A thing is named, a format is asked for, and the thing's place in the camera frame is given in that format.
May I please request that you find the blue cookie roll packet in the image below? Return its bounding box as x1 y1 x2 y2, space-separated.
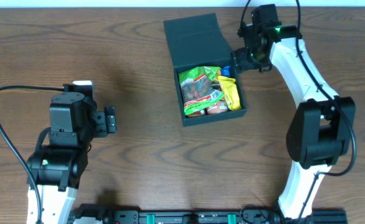
220 65 231 78

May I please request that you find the yellow snack packet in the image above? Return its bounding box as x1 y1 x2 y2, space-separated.
217 75 242 111

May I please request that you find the dark green gift box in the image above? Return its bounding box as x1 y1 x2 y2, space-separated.
164 13 247 126

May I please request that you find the small red Pringles can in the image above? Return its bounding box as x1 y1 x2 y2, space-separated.
187 101 229 118

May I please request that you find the green candy bag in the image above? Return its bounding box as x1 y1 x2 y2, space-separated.
178 66 224 116

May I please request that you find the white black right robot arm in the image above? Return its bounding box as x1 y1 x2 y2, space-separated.
234 21 356 223

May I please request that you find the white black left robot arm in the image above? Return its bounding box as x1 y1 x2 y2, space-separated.
28 105 116 223

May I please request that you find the black aluminium mounting rail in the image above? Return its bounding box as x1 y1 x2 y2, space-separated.
67 204 348 224

